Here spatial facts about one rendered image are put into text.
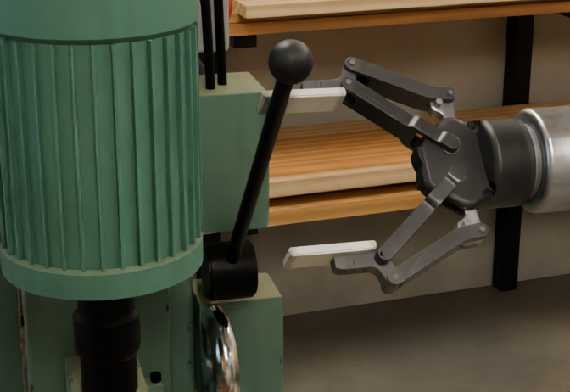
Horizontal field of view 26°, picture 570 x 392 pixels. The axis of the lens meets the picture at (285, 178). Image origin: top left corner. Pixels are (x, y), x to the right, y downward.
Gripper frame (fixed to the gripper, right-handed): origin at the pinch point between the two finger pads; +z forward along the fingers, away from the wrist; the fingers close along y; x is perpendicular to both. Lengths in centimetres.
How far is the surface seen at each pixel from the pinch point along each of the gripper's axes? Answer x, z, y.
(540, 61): -227, -145, 132
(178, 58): 2.7, 7.8, 9.9
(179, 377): -42.5, 4.8, -4.1
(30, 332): -27.7, 20.5, -2.1
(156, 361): -30.8, 8.5, -5.4
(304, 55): 9.1, -0.7, 6.1
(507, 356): -239, -117, 43
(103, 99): 2.9, 14.1, 6.5
